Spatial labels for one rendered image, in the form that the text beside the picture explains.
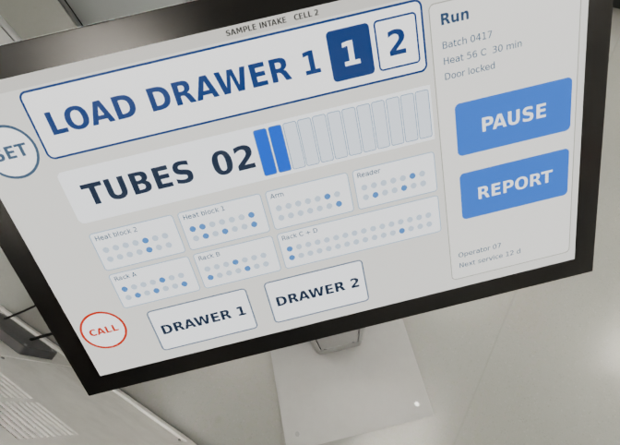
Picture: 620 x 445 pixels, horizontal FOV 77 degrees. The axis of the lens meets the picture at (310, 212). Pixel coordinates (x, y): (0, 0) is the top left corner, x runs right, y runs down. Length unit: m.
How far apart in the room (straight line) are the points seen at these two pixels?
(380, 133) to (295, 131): 0.07
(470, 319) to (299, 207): 1.17
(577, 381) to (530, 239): 1.13
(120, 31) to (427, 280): 0.33
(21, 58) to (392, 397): 1.22
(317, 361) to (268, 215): 1.03
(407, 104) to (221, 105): 0.15
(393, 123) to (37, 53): 0.26
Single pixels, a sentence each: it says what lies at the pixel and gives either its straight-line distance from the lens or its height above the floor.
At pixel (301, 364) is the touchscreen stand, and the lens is 1.34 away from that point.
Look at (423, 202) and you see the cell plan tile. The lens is 0.36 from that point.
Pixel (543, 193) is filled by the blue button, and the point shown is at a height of 1.04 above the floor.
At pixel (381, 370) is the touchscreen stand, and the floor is 0.04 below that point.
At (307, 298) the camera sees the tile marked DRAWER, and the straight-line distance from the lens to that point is 0.38.
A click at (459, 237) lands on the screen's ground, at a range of 0.39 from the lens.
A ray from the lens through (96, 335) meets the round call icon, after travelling 0.42.
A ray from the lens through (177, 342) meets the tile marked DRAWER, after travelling 0.41.
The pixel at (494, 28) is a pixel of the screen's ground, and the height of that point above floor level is 1.15.
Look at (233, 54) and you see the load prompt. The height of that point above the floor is 1.17.
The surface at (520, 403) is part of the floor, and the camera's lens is 1.45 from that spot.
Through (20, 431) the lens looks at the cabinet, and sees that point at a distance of 0.93.
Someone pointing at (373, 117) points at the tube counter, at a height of 1.12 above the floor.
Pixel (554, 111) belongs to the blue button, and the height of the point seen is 1.09.
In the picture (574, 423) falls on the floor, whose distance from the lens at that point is 1.51.
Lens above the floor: 1.36
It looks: 62 degrees down
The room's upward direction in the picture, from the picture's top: 12 degrees counter-clockwise
